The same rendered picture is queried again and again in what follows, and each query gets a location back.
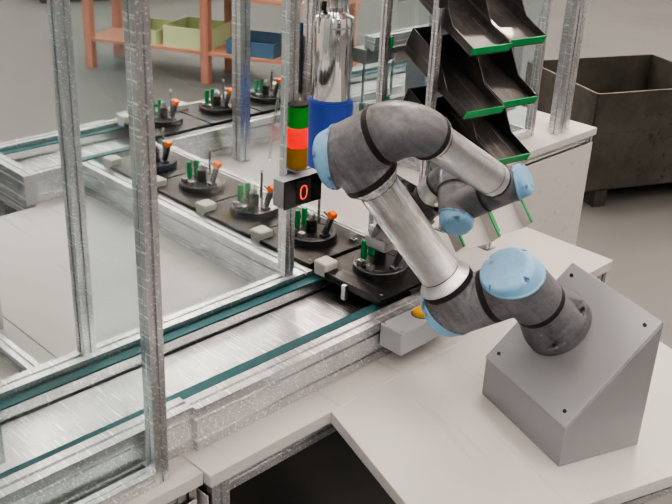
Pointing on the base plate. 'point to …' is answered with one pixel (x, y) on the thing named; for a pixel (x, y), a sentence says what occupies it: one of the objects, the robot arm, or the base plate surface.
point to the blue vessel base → (326, 113)
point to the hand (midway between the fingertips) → (380, 229)
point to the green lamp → (297, 117)
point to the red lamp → (297, 138)
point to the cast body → (377, 241)
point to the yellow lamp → (297, 159)
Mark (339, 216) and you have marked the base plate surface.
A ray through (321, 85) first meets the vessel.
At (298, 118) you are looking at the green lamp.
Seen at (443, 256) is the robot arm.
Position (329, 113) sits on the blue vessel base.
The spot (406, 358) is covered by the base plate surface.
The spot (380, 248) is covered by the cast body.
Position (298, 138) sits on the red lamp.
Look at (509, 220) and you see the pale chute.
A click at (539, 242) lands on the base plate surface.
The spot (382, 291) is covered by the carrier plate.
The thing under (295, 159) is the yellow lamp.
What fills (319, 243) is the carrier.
